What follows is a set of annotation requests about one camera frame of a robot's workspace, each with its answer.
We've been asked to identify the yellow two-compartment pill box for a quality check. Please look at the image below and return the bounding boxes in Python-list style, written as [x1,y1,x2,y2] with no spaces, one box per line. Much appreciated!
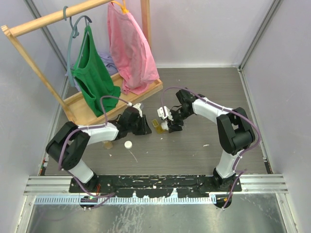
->
[152,119,167,134]

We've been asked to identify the white bottle cap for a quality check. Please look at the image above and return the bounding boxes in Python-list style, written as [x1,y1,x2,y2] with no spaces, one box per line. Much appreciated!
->
[124,140,133,149]

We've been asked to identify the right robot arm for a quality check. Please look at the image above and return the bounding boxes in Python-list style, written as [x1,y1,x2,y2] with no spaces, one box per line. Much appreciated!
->
[158,88,255,191]

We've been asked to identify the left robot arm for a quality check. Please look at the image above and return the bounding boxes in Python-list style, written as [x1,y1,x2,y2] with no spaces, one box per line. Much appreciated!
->
[46,107,152,192]

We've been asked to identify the clear amber pill bottle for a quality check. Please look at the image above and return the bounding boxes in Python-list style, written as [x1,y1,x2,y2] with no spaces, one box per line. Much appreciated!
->
[103,141,113,150]

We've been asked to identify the pink shirt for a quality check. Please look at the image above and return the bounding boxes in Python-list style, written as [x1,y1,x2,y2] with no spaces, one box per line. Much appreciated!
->
[107,2,159,95]

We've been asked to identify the green tank top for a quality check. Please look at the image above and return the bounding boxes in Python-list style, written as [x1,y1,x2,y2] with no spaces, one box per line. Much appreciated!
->
[71,26,121,117]

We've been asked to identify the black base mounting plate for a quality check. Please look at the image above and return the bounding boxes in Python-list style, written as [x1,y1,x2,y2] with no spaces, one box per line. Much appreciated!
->
[69,174,242,198]

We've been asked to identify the lavender cloth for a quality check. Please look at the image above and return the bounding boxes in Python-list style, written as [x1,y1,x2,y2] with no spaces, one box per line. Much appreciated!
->
[65,51,118,92]

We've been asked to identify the grey-blue clothes hanger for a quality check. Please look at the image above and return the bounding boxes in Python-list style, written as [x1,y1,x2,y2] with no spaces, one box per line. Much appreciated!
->
[67,15,92,87]

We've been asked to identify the orange clothes hanger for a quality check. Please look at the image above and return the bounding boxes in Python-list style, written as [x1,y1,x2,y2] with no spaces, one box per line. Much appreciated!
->
[112,0,129,14]

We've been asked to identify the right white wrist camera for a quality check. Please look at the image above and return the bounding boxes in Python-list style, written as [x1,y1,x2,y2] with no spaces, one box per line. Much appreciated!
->
[157,106,173,121]

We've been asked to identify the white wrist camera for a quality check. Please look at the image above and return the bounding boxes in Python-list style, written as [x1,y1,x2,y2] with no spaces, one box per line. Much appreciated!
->
[127,102,143,117]
[157,106,173,121]

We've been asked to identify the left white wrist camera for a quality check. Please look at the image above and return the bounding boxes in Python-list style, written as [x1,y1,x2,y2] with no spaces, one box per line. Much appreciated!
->
[127,102,143,117]

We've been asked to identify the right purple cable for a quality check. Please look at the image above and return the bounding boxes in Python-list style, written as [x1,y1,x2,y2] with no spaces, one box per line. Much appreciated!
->
[161,86,261,209]

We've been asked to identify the aluminium frame rail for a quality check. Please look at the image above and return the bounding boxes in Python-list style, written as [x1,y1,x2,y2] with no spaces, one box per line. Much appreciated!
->
[24,174,288,195]

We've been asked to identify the white slotted cable duct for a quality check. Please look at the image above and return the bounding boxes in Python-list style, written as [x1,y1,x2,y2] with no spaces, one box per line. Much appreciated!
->
[34,195,216,205]

